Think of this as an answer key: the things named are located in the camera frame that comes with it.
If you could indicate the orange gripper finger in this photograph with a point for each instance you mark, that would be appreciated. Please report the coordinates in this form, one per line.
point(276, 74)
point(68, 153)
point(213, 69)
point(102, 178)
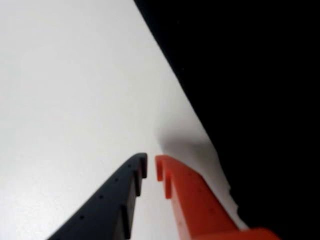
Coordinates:
point(195, 207)

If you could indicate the black fabric bag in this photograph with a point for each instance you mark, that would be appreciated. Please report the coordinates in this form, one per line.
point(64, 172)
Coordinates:
point(250, 75)

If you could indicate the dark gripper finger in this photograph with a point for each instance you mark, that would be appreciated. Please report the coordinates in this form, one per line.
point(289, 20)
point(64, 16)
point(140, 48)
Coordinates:
point(105, 215)

